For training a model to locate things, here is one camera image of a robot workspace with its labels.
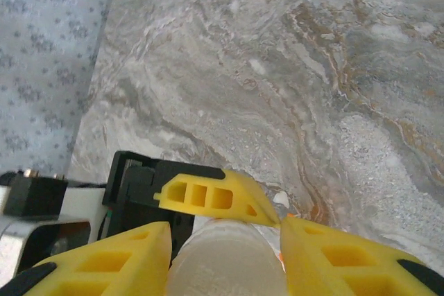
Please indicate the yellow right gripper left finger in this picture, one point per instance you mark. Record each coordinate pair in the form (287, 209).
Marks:
(104, 268)

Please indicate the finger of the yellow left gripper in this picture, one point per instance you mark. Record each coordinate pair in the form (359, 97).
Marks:
(243, 202)

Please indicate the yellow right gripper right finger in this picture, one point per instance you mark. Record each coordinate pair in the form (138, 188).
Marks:
(347, 268)

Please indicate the white pill bottle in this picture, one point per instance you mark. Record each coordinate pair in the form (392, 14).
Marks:
(225, 265)

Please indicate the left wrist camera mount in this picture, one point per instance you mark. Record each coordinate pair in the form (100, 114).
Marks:
(34, 195)

